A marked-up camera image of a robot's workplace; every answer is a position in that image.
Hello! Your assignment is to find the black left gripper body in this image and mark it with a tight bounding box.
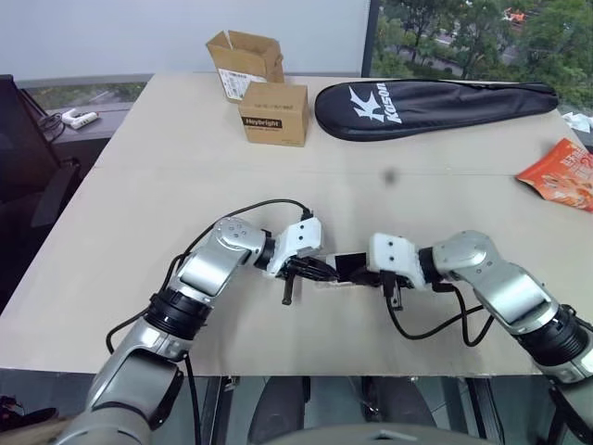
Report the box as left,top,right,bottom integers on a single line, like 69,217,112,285
277,254,326,283

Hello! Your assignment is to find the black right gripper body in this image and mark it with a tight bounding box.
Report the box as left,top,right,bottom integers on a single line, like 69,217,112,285
353,267,417,290

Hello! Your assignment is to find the white smartphone with black screen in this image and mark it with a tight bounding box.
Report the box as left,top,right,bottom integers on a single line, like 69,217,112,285
323,250,371,285

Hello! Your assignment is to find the clear transparent phone case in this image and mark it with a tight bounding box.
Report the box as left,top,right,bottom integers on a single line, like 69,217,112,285
314,279,365,293

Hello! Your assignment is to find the orange snack bag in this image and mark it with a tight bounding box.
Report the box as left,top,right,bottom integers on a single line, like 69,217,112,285
514,137,593,214

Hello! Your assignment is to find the dark rounded shape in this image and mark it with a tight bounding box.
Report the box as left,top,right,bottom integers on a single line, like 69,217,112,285
249,377,310,445
368,375,437,445

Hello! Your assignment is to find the grey metal table leg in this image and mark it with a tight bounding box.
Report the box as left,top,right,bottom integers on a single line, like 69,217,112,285
199,375,243,445
461,375,513,445

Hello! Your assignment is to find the grey rounded shape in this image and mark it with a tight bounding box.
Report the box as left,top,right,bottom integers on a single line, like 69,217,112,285
286,422,473,445

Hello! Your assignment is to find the closed Heybright cardboard box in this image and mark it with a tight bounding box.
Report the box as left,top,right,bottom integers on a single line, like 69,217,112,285
238,82,309,148

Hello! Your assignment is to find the black Kason racket bag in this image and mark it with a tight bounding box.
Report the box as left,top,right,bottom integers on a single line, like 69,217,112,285
314,80,559,143

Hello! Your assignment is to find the open brown cardboard box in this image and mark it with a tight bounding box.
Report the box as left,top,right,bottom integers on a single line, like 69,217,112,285
205,29,285,105

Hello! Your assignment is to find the white crumpled tissue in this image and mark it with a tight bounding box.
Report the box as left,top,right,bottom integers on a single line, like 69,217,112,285
561,110,593,134

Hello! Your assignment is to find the white charger device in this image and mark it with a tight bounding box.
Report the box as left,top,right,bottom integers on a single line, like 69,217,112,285
61,107,100,130

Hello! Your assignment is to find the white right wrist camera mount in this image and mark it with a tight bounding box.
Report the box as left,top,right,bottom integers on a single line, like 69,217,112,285
367,232,425,291

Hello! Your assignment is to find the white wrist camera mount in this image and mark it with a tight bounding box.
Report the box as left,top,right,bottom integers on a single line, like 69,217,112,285
367,232,425,291
264,217,324,280

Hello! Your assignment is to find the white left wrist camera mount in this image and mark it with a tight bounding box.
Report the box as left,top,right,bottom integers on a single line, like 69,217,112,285
264,217,324,280

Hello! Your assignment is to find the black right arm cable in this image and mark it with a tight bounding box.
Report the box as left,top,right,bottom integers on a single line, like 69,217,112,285
387,281,496,348

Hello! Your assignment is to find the dark window frame post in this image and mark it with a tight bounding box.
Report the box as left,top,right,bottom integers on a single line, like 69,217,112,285
360,0,382,78

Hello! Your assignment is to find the thin black cable bundle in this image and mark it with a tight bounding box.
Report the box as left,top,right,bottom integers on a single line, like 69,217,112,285
42,112,65,141

